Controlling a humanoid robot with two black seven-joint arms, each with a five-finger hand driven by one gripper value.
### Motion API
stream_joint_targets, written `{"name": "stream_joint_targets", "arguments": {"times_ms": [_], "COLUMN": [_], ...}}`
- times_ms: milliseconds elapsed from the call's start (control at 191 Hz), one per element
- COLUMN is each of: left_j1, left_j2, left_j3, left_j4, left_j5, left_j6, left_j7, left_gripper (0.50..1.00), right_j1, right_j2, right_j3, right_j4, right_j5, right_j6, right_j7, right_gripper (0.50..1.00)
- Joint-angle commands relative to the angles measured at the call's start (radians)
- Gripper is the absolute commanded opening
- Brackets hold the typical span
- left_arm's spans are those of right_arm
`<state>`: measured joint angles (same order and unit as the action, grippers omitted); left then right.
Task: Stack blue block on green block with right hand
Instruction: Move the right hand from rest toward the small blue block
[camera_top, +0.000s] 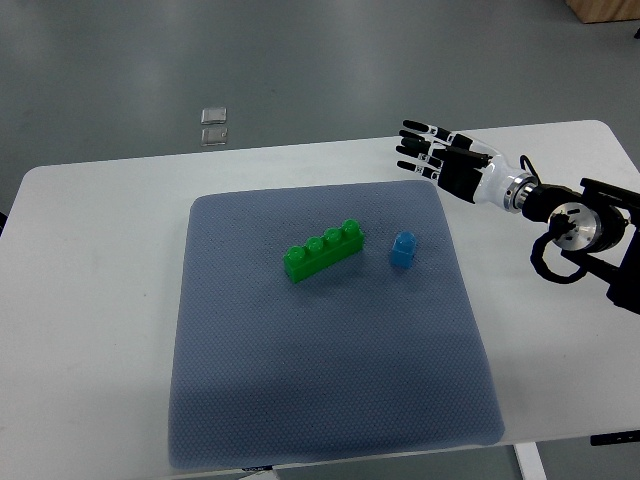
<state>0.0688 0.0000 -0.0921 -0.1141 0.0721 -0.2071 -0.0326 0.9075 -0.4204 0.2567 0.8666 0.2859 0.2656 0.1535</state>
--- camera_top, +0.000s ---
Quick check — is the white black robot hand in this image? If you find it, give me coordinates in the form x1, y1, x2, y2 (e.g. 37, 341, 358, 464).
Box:
396, 120, 527, 211

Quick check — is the small blue block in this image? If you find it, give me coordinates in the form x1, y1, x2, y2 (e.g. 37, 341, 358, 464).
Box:
389, 231, 417, 269

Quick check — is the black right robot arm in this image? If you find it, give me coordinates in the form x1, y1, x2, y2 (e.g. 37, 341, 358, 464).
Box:
510, 178, 639, 314

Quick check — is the long green block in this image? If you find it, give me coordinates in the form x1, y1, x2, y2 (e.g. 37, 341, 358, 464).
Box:
283, 219, 364, 283

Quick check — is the wooden box corner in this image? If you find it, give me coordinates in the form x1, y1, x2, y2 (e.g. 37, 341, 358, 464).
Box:
565, 0, 639, 24

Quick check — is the blue-grey textured mat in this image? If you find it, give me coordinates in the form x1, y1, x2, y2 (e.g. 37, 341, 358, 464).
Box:
168, 180, 504, 470

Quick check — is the upper metal floor plate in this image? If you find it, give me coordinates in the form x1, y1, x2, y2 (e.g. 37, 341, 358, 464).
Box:
201, 107, 227, 125

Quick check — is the white table leg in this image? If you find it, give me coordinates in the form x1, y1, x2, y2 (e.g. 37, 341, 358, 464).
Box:
513, 442, 547, 480

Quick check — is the black table control panel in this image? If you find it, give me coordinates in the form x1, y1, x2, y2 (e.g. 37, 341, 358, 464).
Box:
590, 430, 640, 447

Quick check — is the black object at left edge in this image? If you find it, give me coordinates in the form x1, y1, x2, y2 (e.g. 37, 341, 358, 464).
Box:
0, 212, 8, 235

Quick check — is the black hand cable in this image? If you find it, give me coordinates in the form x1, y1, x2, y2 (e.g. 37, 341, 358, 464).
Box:
518, 154, 544, 187

